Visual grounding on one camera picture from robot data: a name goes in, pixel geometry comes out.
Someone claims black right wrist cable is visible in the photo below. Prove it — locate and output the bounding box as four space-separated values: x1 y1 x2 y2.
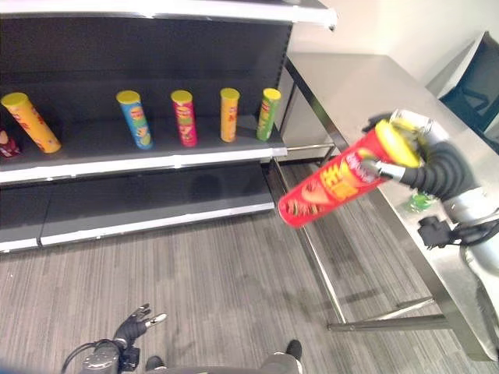
448 217 499 247

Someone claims dark robot left foot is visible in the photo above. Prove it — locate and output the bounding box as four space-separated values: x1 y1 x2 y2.
145 355 167 372

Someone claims white-edged black shelf board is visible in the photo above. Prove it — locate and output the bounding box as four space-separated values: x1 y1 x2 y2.
0 0 338 32
0 112 289 186
0 161 276 254

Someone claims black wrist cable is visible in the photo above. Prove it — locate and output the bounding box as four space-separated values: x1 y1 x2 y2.
60 339 118 372
448 217 499 247

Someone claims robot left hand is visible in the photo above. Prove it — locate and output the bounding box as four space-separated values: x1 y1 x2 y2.
112 303 168 348

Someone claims magenta chip can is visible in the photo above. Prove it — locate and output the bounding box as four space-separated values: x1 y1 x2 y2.
170 90 199 148

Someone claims orange chip can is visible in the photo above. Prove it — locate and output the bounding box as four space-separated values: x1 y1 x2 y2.
219 87 240 143

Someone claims dark robot foot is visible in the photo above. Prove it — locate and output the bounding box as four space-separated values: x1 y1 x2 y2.
145 355 167 372
285 339 303 362

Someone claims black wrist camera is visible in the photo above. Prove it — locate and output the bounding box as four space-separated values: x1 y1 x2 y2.
417 216 461 250
123 345 141 371

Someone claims stainless steel table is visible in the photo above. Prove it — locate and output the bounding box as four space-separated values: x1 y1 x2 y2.
268 52 499 362

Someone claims blue chip can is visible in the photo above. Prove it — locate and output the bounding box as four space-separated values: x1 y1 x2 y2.
115 90 154 150

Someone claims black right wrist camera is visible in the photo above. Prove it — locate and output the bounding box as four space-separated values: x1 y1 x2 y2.
417 216 461 250

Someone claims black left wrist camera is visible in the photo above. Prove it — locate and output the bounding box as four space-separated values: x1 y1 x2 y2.
123 345 141 371

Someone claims green chip can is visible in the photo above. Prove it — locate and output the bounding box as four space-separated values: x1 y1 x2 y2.
255 87 282 142

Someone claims black chair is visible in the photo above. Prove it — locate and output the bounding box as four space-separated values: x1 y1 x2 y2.
424 30 499 153

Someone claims yellow chip can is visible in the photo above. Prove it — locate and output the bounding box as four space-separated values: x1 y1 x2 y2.
0 92 62 154

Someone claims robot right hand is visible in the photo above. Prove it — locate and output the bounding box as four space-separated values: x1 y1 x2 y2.
361 109 480 201

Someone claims green snack item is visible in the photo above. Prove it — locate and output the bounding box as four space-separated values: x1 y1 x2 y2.
405 189 440 213

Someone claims dark robot right foot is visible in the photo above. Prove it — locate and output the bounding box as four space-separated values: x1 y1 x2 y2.
285 339 303 362

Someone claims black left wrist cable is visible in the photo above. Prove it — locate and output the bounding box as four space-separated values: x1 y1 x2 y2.
60 339 118 372

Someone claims large red chip can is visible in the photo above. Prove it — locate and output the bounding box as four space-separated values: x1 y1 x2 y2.
278 118 426 229

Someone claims red snack pack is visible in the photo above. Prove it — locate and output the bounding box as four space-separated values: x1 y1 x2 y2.
0 128 23 159

